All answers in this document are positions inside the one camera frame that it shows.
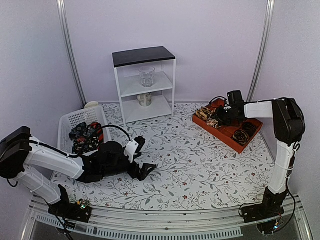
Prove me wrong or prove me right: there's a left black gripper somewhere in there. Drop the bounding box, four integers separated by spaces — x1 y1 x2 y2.
101 155 156 181

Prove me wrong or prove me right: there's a floral patterned table mat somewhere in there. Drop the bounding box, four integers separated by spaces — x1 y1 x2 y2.
52 103 274 211

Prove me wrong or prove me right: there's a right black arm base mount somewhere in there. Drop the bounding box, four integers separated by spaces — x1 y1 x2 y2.
238 197 297 236

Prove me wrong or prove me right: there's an aluminium corner post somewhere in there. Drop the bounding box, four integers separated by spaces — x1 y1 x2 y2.
56 0 87 106
246 0 275 102

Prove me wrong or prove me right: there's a white perforated plastic basket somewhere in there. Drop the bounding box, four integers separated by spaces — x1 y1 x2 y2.
57 106 108 154

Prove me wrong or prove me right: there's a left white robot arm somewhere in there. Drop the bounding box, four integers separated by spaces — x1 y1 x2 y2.
0 126 157 217

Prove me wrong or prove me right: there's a right aluminium corner post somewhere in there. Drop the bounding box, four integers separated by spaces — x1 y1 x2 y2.
246 0 275 102

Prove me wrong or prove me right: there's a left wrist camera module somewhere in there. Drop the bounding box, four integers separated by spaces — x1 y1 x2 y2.
123 136 146 163

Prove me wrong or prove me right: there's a red black striped tie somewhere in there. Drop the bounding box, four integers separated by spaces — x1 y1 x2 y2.
89 122 104 144

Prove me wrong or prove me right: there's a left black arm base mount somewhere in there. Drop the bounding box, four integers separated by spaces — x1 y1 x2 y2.
48 198 92 223

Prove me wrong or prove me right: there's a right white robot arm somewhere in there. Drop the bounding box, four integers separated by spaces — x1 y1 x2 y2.
210 90 306 218

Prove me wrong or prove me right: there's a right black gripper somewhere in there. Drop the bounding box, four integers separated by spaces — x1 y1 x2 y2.
212 104 239 126

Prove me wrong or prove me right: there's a cream mug behind basket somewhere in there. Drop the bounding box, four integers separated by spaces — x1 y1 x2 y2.
84 101 99 109

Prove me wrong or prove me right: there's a dark blue floral tie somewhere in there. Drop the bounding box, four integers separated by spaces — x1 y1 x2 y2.
69 122 100 155

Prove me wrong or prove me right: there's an orange divided organizer tray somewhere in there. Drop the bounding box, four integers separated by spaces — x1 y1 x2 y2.
192 97 263 154

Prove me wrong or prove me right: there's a cream floral paisley tie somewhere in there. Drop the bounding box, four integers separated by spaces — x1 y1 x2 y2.
206 113 223 129

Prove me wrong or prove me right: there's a clear drinking glass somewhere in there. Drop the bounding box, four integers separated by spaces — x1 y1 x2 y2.
139 66 155 88

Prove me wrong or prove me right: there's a left aluminium corner post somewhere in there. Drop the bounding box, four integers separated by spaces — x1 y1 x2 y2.
56 0 87 106

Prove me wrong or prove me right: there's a rolled beige striped tie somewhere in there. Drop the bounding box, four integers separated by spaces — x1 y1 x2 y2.
195 107 213 122

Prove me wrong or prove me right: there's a white shelf with black top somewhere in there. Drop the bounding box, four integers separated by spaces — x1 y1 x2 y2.
112 46 177 125

